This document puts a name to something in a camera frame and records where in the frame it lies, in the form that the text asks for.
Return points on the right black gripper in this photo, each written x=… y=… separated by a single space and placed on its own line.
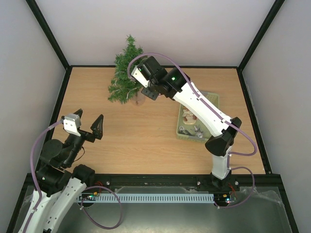
x=150 y=92

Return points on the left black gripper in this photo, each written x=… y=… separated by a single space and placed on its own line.
x=97 y=133

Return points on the small green christmas tree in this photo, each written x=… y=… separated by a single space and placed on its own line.
x=129 y=49

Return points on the brown round doll ornament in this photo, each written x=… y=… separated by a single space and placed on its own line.
x=188 y=117

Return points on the green perforated plastic basket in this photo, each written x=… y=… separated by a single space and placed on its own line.
x=190 y=127

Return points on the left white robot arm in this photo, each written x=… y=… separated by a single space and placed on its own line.
x=56 y=189

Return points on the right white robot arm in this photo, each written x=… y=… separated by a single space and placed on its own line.
x=176 y=85

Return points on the silver word ornament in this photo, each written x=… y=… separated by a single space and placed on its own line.
x=183 y=131

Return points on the silver star ornament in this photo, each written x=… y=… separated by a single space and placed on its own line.
x=197 y=128

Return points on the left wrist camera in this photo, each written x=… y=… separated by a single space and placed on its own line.
x=72 y=123

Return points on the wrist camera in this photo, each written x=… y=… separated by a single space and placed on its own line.
x=72 y=123
x=139 y=77

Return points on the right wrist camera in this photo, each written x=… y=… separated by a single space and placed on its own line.
x=139 y=77

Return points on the black aluminium front rail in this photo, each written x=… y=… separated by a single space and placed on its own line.
x=182 y=180

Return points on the white slotted cable duct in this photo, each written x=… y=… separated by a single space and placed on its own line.
x=149 y=198

